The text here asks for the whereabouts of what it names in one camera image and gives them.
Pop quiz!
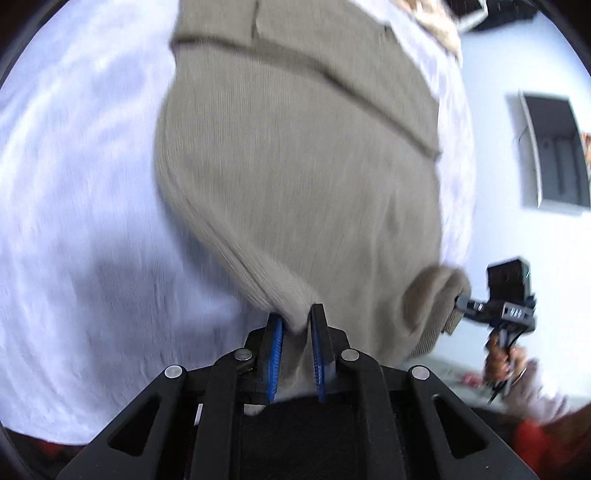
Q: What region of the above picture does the person's right hand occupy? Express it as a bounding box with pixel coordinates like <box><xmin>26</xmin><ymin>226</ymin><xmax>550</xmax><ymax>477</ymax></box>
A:
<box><xmin>484</xmin><ymin>335</ymin><xmax>527</xmax><ymax>393</ymax></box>

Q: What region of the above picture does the white framed panel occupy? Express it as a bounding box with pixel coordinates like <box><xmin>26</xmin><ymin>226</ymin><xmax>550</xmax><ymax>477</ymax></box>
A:
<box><xmin>443</xmin><ymin>0</ymin><xmax>490</xmax><ymax>31</ymax></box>

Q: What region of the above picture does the lavender plush blanket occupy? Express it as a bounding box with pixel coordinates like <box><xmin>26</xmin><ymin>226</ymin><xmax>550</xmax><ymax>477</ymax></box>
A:
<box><xmin>0</xmin><ymin>0</ymin><xmax>476</xmax><ymax>444</ymax></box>

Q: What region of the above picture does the person's red top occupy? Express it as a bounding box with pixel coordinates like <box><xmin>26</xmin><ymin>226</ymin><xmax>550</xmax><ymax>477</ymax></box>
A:
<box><xmin>510</xmin><ymin>404</ymin><xmax>585</xmax><ymax>472</ymax></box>

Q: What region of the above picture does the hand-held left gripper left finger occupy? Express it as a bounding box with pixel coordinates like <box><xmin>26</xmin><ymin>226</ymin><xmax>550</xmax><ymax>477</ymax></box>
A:
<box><xmin>55</xmin><ymin>313</ymin><xmax>284</xmax><ymax>480</ymax></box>

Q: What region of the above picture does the olive knit sweater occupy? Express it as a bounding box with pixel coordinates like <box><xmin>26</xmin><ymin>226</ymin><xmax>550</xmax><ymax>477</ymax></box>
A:
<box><xmin>154</xmin><ymin>0</ymin><xmax>472</xmax><ymax>418</ymax></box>

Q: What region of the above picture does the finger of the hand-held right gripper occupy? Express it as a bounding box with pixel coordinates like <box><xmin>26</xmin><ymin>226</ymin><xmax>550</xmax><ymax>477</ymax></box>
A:
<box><xmin>455</xmin><ymin>295</ymin><xmax>483</xmax><ymax>319</ymax></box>

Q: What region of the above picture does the grey white-framed tray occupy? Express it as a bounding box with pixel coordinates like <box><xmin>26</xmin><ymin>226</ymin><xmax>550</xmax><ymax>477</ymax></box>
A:
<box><xmin>505</xmin><ymin>90</ymin><xmax>591</xmax><ymax>215</ymax></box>

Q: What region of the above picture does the cream striped garment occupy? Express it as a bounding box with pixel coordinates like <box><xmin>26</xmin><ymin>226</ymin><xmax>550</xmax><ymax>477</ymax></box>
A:
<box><xmin>397</xmin><ymin>0</ymin><xmax>464</xmax><ymax>61</ymax></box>

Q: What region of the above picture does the black object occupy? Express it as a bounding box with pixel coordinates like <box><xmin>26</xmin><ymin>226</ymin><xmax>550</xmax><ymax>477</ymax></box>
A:
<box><xmin>475</xmin><ymin>0</ymin><xmax>539</xmax><ymax>32</ymax></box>

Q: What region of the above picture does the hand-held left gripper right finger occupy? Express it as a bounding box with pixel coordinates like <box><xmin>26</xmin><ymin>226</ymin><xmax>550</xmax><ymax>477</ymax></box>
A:
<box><xmin>308</xmin><ymin>303</ymin><xmax>541</xmax><ymax>480</ymax></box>

